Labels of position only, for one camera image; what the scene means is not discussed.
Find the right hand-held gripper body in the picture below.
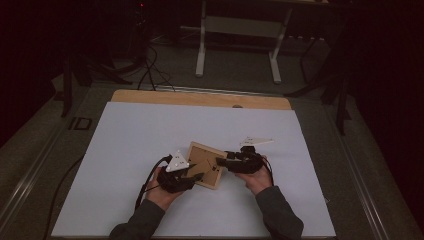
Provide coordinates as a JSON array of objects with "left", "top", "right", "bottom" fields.
[{"left": 229, "top": 136, "right": 275, "bottom": 175}]

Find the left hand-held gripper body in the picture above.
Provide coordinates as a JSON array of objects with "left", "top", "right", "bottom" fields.
[{"left": 156, "top": 149, "right": 197, "bottom": 195}]

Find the wooden picture frame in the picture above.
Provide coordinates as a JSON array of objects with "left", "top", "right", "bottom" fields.
[{"left": 184, "top": 140, "right": 230, "bottom": 191}]

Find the person's left hand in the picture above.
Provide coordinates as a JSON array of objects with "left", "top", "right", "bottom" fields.
[{"left": 145, "top": 166, "right": 188, "bottom": 212}]

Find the person's right hand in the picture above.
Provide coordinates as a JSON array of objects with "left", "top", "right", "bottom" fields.
[{"left": 243, "top": 155, "right": 275, "bottom": 196}]

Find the white table mat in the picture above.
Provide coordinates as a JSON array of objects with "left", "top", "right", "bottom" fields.
[{"left": 51, "top": 101, "right": 337, "bottom": 239}]

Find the black floor socket box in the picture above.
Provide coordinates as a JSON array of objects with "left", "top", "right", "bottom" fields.
[{"left": 68, "top": 116, "right": 93, "bottom": 132}]

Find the black metal stand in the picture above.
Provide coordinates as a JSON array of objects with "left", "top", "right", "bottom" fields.
[
  {"left": 60, "top": 54, "right": 134, "bottom": 119},
  {"left": 283, "top": 13, "right": 354, "bottom": 137}
]

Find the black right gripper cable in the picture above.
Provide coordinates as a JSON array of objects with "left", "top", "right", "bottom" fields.
[{"left": 261, "top": 156, "right": 275, "bottom": 187}]

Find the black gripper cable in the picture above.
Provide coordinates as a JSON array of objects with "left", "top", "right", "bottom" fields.
[
  {"left": 134, "top": 154, "right": 174, "bottom": 211},
  {"left": 261, "top": 156, "right": 275, "bottom": 187}
]

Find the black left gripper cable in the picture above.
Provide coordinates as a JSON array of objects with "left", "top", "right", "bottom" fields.
[{"left": 134, "top": 154, "right": 174, "bottom": 211}]

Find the metal floor rail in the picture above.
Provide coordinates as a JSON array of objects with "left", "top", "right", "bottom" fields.
[
  {"left": 153, "top": 84, "right": 285, "bottom": 98},
  {"left": 0, "top": 124, "right": 69, "bottom": 232},
  {"left": 323, "top": 103, "right": 392, "bottom": 240}
]

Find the bundle of black cables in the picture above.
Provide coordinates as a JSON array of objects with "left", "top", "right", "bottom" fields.
[{"left": 136, "top": 44, "right": 176, "bottom": 92}]

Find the black floor cable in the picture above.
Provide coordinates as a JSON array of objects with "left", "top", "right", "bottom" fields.
[{"left": 42, "top": 155, "right": 85, "bottom": 240}]

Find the white metal table frame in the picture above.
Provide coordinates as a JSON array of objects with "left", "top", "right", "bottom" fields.
[{"left": 179, "top": 0, "right": 330, "bottom": 85}]

